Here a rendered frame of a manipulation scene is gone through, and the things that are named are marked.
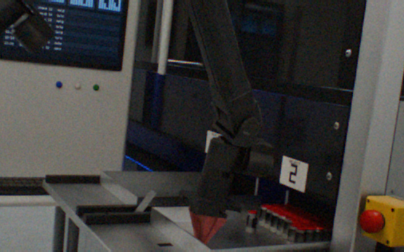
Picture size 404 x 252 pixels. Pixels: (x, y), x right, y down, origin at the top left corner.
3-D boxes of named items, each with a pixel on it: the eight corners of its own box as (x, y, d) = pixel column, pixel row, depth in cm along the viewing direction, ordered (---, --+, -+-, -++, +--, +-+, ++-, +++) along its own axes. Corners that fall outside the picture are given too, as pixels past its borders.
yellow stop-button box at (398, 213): (388, 232, 103) (394, 194, 102) (419, 246, 97) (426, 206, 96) (358, 234, 100) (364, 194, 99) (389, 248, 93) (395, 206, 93)
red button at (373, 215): (370, 228, 99) (374, 206, 98) (388, 235, 95) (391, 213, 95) (354, 229, 97) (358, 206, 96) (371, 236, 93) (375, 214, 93)
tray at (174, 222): (279, 218, 135) (280, 203, 134) (355, 256, 112) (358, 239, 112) (149, 222, 118) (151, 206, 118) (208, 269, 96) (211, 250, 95)
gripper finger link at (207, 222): (228, 259, 101) (242, 209, 100) (195, 256, 97) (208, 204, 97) (211, 246, 107) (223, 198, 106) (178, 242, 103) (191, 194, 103)
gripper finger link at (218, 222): (217, 257, 100) (231, 207, 99) (183, 254, 96) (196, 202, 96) (200, 245, 106) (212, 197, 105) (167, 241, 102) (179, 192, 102)
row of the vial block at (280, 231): (264, 223, 128) (267, 203, 127) (314, 250, 112) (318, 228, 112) (256, 223, 127) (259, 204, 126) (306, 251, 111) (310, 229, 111)
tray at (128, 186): (210, 183, 164) (211, 171, 164) (260, 208, 142) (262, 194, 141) (99, 183, 148) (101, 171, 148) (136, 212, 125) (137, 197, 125)
